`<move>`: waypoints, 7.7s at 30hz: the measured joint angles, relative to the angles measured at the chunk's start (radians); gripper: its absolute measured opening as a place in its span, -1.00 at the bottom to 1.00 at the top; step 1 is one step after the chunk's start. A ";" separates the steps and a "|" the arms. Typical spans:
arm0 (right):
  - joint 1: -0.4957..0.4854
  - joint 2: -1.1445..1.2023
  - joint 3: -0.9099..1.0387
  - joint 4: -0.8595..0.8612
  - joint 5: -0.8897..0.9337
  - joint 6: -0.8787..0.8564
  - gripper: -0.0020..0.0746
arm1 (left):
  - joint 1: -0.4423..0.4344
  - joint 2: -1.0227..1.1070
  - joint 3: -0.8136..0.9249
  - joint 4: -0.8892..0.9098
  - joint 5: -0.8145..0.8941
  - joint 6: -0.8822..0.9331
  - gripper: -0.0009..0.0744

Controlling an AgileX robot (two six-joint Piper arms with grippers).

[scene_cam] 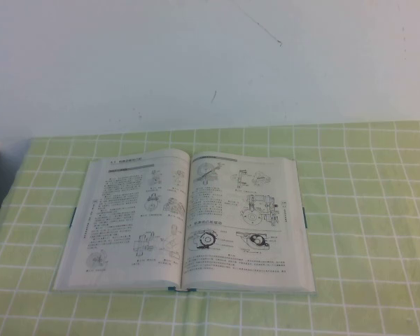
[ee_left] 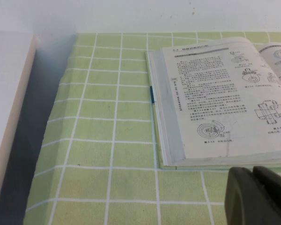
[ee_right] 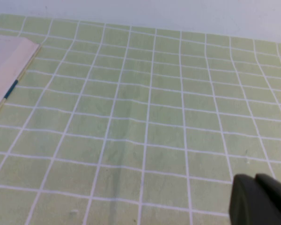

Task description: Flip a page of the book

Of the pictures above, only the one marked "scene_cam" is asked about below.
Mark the technical book with diagrams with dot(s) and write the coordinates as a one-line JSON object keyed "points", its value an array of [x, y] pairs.
{"points": [[231, 217]]}

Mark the green white checked tablecloth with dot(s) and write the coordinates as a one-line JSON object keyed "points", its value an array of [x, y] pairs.
{"points": [[371, 245]]}

